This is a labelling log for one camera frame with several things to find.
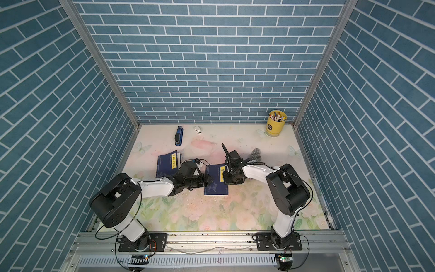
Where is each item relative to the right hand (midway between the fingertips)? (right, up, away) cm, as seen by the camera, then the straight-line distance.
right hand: (226, 182), depth 92 cm
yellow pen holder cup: (+32, +35, +13) cm, 49 cm away
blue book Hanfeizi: (-4, -2, -3) cm, 6 cm away
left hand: (-6, +1, -3) cm, 7 cm away
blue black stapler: (-31, +26, +16) cm, 43 cm away
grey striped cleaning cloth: (+18, +14, +9) cm, 24 cm away
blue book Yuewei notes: (-33, +10, +2) cm, 34 cm away
